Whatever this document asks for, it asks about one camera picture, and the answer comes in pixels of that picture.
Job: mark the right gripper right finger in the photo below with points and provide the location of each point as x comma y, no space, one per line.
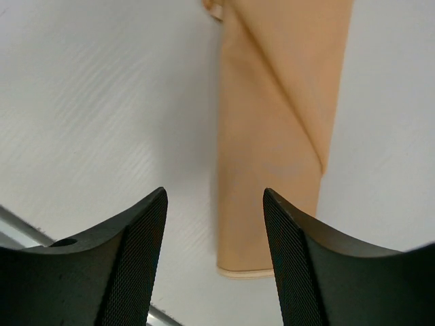
325,277

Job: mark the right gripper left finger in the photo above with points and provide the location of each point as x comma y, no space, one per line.
101,276

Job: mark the orange cloth napkin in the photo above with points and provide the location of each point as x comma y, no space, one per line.
280,72

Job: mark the aluminium front rail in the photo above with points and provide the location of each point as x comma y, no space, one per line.
16,233

